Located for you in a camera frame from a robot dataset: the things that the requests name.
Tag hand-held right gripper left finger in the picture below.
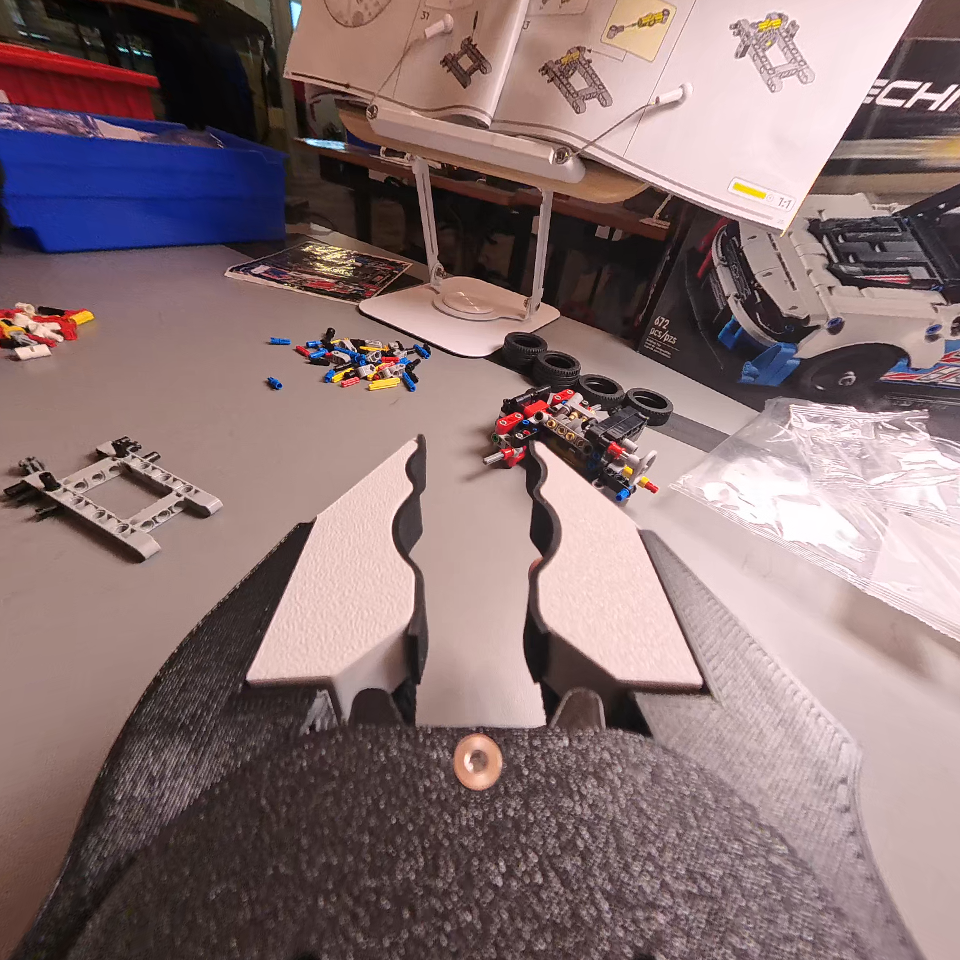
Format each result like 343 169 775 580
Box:
246 433 430 723

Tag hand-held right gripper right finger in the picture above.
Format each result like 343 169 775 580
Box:
525 441 706 702

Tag grey lego frame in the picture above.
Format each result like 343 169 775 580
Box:
3 437 224 564

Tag partly built lego chassis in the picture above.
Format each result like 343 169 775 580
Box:
483 386 661 502

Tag pile of mixed lego pins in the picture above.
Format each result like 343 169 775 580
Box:
294 328 434 393

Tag lego car box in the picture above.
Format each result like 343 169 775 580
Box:
636 0 960 425

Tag pile of red lego pieces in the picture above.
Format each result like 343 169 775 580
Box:
0 301 96 363

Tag lego instruction booklet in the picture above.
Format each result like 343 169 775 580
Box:
283 0 924 234

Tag clear plastic bag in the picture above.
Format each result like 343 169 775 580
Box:
669 397 960 642

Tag white book stand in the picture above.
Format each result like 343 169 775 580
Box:
333 15 695 360

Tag shiny sticker sheet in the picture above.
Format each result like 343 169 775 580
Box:
225 238 414 303

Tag brown wooden table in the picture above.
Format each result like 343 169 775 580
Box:
296 138 669 241

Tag blue plastic bin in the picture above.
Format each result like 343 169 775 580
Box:
0 105 290 254

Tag crumpled clear bags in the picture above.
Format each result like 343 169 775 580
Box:
0 103 226 147

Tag red plastic bin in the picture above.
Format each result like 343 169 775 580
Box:
0 41 162 121

